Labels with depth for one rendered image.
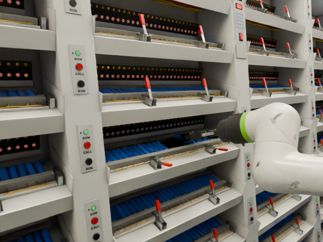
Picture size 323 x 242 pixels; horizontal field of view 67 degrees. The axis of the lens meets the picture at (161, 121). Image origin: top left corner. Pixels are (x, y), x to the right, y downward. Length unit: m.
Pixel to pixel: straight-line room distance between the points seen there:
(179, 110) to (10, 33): 0.51
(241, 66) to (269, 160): 0.57
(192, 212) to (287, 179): 0.43
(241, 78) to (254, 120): 0.43
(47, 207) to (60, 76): 0.32
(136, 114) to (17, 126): 0.31
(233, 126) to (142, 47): 0.36
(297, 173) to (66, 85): 0.58
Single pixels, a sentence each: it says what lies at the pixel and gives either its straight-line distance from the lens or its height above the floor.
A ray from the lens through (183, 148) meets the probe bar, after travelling 0.90.
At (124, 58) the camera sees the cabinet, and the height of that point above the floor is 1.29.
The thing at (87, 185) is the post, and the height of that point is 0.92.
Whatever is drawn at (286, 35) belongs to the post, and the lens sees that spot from 1.77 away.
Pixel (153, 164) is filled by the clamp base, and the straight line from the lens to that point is 0.80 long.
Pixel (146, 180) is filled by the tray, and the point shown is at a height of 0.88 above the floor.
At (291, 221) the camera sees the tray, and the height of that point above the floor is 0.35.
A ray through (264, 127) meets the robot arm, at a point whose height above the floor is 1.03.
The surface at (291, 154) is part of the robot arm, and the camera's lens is 0.65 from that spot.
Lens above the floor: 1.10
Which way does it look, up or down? 3 degrees down
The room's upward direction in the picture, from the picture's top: 5 degrees counter-clockwise
